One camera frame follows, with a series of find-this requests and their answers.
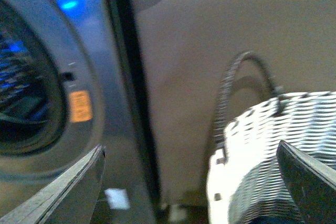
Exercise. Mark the white tape piece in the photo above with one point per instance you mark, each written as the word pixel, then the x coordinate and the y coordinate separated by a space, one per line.
pixel 117 198

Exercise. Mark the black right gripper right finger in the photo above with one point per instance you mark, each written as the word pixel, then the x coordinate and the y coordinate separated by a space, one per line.
pixel 310 183

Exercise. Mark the white woven laundry basket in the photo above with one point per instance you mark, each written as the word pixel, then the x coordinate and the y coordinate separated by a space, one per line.
pixel 244 181

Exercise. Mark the orange warning sticker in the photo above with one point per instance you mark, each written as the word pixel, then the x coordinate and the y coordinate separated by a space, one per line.
pixel 80 106

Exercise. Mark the black wrapped basket handle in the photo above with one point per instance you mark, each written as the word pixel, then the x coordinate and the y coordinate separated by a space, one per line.
pixel 228 85

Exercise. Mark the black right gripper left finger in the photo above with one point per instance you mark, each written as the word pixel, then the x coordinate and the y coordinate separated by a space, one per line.
pixel 70 198

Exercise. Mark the grey front-load washing machine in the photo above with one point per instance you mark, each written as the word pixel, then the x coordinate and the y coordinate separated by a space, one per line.
pixel 79 45

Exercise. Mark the steel washing machine drum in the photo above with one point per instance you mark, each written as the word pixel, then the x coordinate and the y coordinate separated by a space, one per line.
pixel 24 99

